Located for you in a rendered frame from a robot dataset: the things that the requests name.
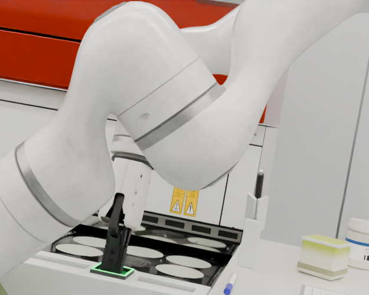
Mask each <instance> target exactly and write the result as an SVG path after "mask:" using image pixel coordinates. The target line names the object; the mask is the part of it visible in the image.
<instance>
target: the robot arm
mask: <svg viewBox="0 0 369 295"><path fill-rule="evenodd" d="M358 13H369V0H244V2H243V3H242V4H241V5H239V6H237V7H236V8H235V9H233V10H232V11H231V12H230V13H228V14H227V15H226V16H224V17H223V18H221V19H220V20H218V21H217V22H215V23H213V24H211V25H208V26H196V27H190V28H183V29H179V28H178V26H177V25H176V24H175V23H174V21H173V20H172V19H171V18H170V17H169V16H168V14H167V13H165V12H164V11H163V10H161V9H160V8H158V7H157V6H155V5H152V4H150V3H147V2H141V1H131V2H122V3H120V4H119V5H115V6H113V7H112V8H110V9H108V10H107V11H105V12H104V13H102V14H101V15H100V16H99V17H97V18H96V19H95V21H94V22H93V23H92V24H91V25H90V27H89V28H88V30H87V31H86V33H85V35H84V37H83V39H82V41H81V44H80V47H79V49H78V53H77V56H76V60H75V64H74V68H73V73H72V76H71V80H70V84H69V88H68V90H67V93H66V96H65V98H64V100H63V102H62V104H61V106H60V108H59V109H58V111H57V112H56V114H55V115H54V116H53V117H52V119H51V120H50V121H49V122H48V123H47V124H45V125H44V126H43V127H42V128H40V129H39V130H38V131H37V132H36V133H34V134H33V135H32V136H30V137H29V138H27V139H26V140H25V141H23V142H22V143H21V144H20V145H18V146H17V147H15V148H14V149H12V150H11V151H10V152H8V153H7V154H6V155H4V156H3V157H1V158H0V278H2V277H3V276H5V275H6V274H8V273H9V272H10V271H12V270H14V269H15V268H16V267H18V266H19V265H21V264H22V263H23V262H25V261H26V260H28V259H29V258H31V257H32V256H33V255H35V254H37V253H38V252H40V251H41V250H42V249H44V248H45V247H47V246H48V245H50V244H51V243H52V242H54V241H55V240H57V239H59V238H60V237H61V236H63V235H64V234H66V233H67V232H69V231H70V230H71V229H73V228H74V227H76V226H77V225H78V224H80V223H81V222H83V221H84V220H86V219H87V218H88V217H90V216H92V215H93V214H94V213H96V212H97V211H98V210H99V213H98V218H99V219H100V221H101V222H104V223H106V224H109V226H108V234H107V240H106V244H105V248H104V253H103V256H102V261H101V266H100V269H101V270H103V271H107V272H112V273H117V274H121V273H122V271H123V268H124V263H125V258H126V254H127V247H128V244H129V239H130V236H131V232H132V229H137V228H139V227H140V225H141V221H142V217H143V214H144V209H145V204H146V198H147V195H148V188H149V183H150V177H151V171H152V170H155V171H156V172H157V173H158V174H159V175H160V176H161V178H163V179H164V180H165V181H167V182H168V183H169V184H171V185H173V186H175V187H177V188H179V189H181V190H187V191H197V190H202V189H205V188H208V187H211V186H213V185H215V184H216V183H217V182H219V181H220V180H221V179H223V178H224V177H225V176H226V175H228V174H229V173H231V171H232V170H233V168H234V167H235V165H236V164H237V163H238V162H239V160H240V159H241V157H242V156H243V154H244V153H245V151H246V149H247V147H248V145H249V144H250V141H251V139H252V137H253V135H254V133H255V130H256V128H257V126H258V123H259V121H260V119H261V116H262V113H263V111H264V109H265V106H266V104H267V102H268V100H269V98H270V96H271V93H272V91H273V90H274V88H275V86H276V84H277V82H278V81H279V79H280V78H281V77H282V75H283V74H284V72H285V71H286V70H287V69H288V67H289V66H290V65H291V64H292V63H293V62H294V61H295V60H296V59H297V58H298V57H299V56H300V55H301V54H302V53H303V52H305V51H306V50H307V49H308V48H309V47H310V46H312V45H313V44H315V43H316V42H317V41H318V40H320V39H321V38H322V37H323V36H325V35H326V34H328V33H329V32H330V31H332V30H333V29H334V28H336V27H337V26H338V25H339V24H341V23H342V22H344V21H345V20H346V19H348V18H350V17H352V16H354V15H355V14H358ZM212 74H222V75H225V76H228V77H227V80H226V81H225V83H224V84H223V85H219V84H218V82H217V81H216V79H215V78H214V77H213V75H212ZM109 114H114V115H115V116H116V117H117V123H116V126H115V131H114V136H113V139H112V144H111V149H110V152H111V153H112V154H114V155H113V156H112V157H111V158H110V154H109V151H108V146H107V140H106V137H105V126H106V121H107V118H108V115H109ZM111 160H113V161H114V162H113V164H112V162H111ZM119 224H123V225H124V226H122V225H119Z"/></svg>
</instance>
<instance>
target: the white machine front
mask: <svg viewBox="0 0 369 295"><path fill-rule="evenodd" d="M66 93H67V91H62V90H55V89H52V88H45V87H38V86H35V85H28V84H22V83H15V82H11V81H5V80H0V158H1V157H3V156H4V155H6V154H7V153H8V152H10V151H11V150H12V149H14V148H15V147H17V146H18V145H20V144H21V143H22V142H23V141H25V140H26V139H27V138H29V137H30V136H32V135H33V134H34V133H36V132H37V131H38V130H39V129H40V128H42V127H43V126H44V125H45V124H47V123H48V122H49V121H50V120H51V119H52V117H53V116H54V115H55V114H56V112H57V111H58V109H59V108H60V106H61V104H62V102H63V100H64V98H65V96H66ZM116 123H117V117H116V116H115V115H114V114H109V115H108V118H107V121H106V126H105V137H106V140H107V146H108V151H109V154H110V158H111V157H112V156H113V155H114V154H112V153H111V152H110V149H111V144H112V139H113V136H114V131H115V126H116ZM266 127H267V126H265V125H258V126H257V128H256V130H255V133H254V135H253V137H252V139H251V141H250V144H249V145H248V147H247V149H246V151H245V153H244V154H243V156H242V157H241V159H240V160H239V162H238V163H237V164H236V165H235V167H234V168H233V170H232V171H231V173H229V174H228V175H226V176H225V177H224V178H223V179H221V180H220V181H219V182H217V183H216V184H215V185H213V186H211V187H208V188H205V189H202V190H199V196H198V201H197V209H196V217H191V216H187V215H183V214H184V210H185V202H186V194H187V190H186V192H185V196H184V202H183V208H182V213H181V214H176V213H172V212H170V206H171V202H172V197H173V191H174V186H173V185H171V184H169V183H168V182H167V181H165V180H164V179H163V178H161V176H160V175H159V174H158V173H157V172H156V171H155V170H152V171H151V177H150V183H149V188H148V195H147V198H146V204H145V209H144V212H145V213H148V214H154V215H160V216H163V217H169V218H174V219H180V220H184V221H189V222H195V223H198V224H204V225H209V226H213V227H219V228H224V229H230V230H233V231H239V232H242V235H243V230H244V218H245V209H246V203H247V194H248V193H249V192H250V193H251V194H252V195H253V196H254V193H255V187H256V183H257V174H258V170H259V164H260V160H261V154H262V148H263V144H264V137H265V131H266ZM111 162H112V164H113V162H114V161H113V160H111ZM141 224H142V225H147V226H150V227H156V228H162V229H167V230H171V231H176V232H182V233H186V234H191V235H196V236H202V237H205V238H211V239H216V240H220V241H226V242H231V243H237V244H239V245H240V244H241V241H242V235H241V241H240V243H239V242H234V241H228V240H225V239H219V238H214V237H210V236H205V235H199V234H194V233H190V232H185V231H179V230H175V229H170V228H164V227H159V226H156V225H150V224H144V223H141Z"/></svg>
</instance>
